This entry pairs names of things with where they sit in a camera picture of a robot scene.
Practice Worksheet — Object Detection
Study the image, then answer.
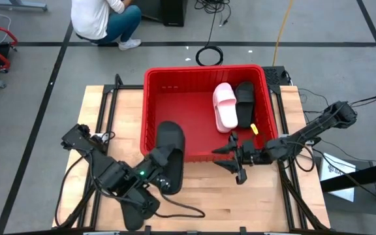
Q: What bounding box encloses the black vented box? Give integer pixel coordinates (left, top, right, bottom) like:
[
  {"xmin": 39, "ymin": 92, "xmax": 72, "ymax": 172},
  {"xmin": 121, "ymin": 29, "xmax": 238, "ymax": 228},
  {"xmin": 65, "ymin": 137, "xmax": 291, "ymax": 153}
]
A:
[{"xmin": 261, "ymin": 66, "xmax": 290, "ymax": 86}]

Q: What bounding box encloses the black rubber slide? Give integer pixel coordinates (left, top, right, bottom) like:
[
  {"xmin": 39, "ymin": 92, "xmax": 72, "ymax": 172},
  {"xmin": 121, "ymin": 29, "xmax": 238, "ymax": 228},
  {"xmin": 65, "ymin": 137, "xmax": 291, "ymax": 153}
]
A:
[
  {"xmin": 119, "ymin": 187, "xmax": 161, "ymax": 232},
  {"xmin": 234, "ymin": 81, "xmax": 256, "ymax": 129},
  {"xmin": 155, "ymin": 120, "xmax": 186, "ymax": 196}
]

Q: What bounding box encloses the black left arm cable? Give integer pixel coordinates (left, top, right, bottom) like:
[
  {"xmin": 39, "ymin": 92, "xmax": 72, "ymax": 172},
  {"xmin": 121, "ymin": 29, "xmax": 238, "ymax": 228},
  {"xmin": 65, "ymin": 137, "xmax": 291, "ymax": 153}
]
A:
[{"xmin": 148, "ymin": 191, "xmax": 206, "ymax": 219}]

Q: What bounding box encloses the red plastic bin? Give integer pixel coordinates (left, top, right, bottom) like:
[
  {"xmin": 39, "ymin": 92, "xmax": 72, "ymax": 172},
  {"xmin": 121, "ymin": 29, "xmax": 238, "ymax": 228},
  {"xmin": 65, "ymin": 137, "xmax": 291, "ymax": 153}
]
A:
[{"xmin": 140, "ymin": 64, "xmax": 279, "ymax": 163}]

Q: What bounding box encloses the large black case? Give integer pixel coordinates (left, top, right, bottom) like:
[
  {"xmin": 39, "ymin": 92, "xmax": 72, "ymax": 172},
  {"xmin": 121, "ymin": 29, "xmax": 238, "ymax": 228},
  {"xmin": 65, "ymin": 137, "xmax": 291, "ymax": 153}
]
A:
[{"xmin": 132, "ymin": 0, "xmax": 189, "ymax": 27}]

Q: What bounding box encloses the black metal stand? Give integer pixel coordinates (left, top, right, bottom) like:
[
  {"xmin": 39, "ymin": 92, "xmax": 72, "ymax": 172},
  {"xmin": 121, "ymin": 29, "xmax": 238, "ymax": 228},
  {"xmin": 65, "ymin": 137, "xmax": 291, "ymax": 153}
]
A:
[{"xmin": 318, "ymin": 156, "xmax": 376, "ymax": 235}]

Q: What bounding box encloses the white printed sheet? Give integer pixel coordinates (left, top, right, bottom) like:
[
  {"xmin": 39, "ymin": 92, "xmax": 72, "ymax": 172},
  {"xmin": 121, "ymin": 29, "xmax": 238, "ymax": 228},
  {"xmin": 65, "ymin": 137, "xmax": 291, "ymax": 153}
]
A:
[{"xmin": 318, "ymin": 152, "xmax": 358, "ymax": 203}]

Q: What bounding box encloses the grey metal base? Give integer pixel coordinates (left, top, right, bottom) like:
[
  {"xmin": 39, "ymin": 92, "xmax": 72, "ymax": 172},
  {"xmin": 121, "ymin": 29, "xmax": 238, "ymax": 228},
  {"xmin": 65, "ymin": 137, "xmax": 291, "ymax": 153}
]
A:
[{"xmin": 0, "ymin": 0, "xmax": 48, "ymax": 12}]

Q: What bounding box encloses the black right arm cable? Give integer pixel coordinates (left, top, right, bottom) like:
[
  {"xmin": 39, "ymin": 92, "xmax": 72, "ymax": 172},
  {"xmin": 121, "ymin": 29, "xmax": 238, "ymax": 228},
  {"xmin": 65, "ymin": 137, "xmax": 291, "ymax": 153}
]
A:
[{"xmin": 285, "ymin": 140, "xmax": 316, "ymax": 173}]

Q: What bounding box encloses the long black floor cable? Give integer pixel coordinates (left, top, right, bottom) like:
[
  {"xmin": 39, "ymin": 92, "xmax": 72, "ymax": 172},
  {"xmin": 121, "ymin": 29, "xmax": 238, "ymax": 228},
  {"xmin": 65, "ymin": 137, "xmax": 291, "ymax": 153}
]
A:
[{"xmin": 311, "ymin": 146, "xmax": 376, "ymax": 210}]

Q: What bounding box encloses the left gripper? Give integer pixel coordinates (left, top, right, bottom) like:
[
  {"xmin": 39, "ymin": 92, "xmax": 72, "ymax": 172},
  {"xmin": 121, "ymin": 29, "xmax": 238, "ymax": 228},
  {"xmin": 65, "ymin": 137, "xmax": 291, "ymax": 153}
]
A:
[{"xmin": 138, "ymin": 144, "xmax": 176, "ymax": 194}]

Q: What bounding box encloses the person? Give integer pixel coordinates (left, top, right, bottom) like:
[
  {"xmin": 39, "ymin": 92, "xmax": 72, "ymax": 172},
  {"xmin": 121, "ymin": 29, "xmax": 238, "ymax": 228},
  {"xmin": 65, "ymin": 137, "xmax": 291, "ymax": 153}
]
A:
[{"xmin": 70, "ymin": 0, "xmax": 142, "ymax": 52}]

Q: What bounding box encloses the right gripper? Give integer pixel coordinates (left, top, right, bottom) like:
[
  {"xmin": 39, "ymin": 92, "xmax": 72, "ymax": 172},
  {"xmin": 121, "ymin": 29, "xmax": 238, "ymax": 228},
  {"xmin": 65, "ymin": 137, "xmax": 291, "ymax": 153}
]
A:
[{"xmin": 211, "ymin": 132, "xmax": 274, "ymax": 185}]

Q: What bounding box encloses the coiled black floor cable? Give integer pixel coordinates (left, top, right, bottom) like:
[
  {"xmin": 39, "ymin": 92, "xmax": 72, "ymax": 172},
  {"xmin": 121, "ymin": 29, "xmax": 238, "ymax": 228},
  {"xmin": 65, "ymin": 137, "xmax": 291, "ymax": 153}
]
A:
[{"xmin": 195, "ymin": 0, "xmax": 224, "ymax": 67}]

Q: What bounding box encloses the black aluminium frame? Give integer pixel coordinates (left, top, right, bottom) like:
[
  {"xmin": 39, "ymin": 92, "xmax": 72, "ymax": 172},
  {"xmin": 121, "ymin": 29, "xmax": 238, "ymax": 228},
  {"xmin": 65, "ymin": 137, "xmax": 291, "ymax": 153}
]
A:
[
  {"xmin": 54, "ymin": 73, "xmax": 145, "ymax": 229},
  {"xmin": 266, "ymin": 84, "xmax": 331, "ymax": 231}
]

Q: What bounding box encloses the pink foam slide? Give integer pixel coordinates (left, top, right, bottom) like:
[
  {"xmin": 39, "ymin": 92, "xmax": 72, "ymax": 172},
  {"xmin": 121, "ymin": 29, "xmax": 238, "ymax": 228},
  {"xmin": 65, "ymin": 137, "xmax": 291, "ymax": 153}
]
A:
[{"xmin": 211, "ymin": 82, "xmax": 239, "ymax": 134}]

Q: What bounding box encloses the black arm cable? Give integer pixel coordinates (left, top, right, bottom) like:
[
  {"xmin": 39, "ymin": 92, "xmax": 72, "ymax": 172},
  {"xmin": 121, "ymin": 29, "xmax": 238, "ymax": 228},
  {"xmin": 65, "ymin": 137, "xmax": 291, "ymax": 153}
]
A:
[
  {"xmin": 148, "ymin": 191, "xmax": 206, "ymax": 219},
  {"xmin": 285, "ymin": 140, "xmax": 316, "ymax": 173}
]

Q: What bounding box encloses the tangled black cable bundle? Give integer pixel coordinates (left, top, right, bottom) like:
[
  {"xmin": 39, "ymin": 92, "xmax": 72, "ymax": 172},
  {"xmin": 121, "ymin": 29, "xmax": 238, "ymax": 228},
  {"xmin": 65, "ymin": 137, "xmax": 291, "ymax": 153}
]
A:
[{"xmin": 194, "ymin": 0, "xmax": 232, "ymax": 27}]

